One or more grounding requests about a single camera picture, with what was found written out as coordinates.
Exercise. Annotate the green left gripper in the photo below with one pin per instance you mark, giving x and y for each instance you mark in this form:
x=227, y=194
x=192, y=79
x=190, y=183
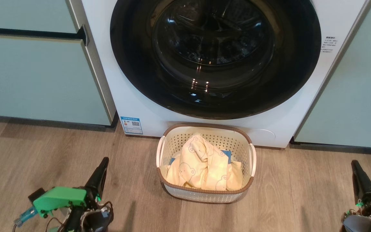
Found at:
x=60, y=196

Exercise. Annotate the yellow bear-print garment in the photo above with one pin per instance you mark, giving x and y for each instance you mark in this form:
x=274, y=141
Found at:
x=201, y=164

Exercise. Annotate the blue garment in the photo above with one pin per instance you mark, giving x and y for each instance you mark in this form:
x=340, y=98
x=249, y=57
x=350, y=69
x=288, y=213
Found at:
x=226, y=156

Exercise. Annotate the black round glass washer door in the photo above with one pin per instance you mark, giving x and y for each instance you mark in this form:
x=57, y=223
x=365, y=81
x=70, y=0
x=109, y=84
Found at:
x=134, y=38

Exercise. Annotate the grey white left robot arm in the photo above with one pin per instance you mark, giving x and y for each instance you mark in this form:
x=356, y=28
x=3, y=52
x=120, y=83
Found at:
x=95, y=222

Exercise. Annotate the white front-load washing machine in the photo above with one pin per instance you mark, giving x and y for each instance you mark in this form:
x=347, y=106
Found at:
x=134, y=80

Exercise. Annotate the blue energy label sticker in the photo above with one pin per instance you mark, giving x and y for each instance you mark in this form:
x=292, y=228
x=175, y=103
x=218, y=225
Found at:
x=131, y=125

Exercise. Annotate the cream laundry basket brown rim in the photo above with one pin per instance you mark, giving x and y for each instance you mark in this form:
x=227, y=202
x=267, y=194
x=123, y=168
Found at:
x=204, y=196

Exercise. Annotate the small printed text sticker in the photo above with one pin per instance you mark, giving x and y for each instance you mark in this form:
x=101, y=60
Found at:
x=329, y=45

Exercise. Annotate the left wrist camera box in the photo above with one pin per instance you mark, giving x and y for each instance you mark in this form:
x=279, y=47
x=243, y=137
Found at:
x=35, y=195

